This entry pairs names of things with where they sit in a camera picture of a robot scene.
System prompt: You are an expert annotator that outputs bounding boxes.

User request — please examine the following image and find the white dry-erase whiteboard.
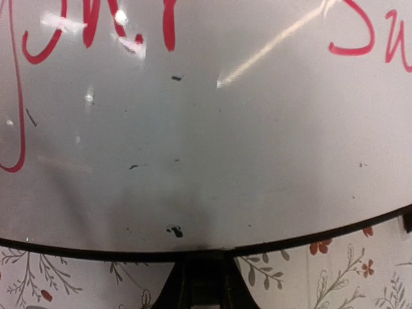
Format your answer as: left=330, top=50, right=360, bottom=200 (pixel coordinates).
left=1, top=1, right=411, bottom=254

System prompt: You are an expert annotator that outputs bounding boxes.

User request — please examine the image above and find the floral patterned table mat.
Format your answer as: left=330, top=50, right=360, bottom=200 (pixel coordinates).
left=1, top=219, right=411, bottom=308

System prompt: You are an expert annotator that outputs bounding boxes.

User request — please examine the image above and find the wire whiteboard easel stand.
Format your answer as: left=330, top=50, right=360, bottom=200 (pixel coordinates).
left=402, top=211, right=412, bottom=234

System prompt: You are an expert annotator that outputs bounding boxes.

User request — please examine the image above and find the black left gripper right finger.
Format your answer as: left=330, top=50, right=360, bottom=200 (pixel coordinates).
left=218, top=252, right=259, bottom=309

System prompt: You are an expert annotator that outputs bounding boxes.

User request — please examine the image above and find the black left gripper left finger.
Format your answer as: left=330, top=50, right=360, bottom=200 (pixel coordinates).
left=152, top=255, right=192, bottom=309

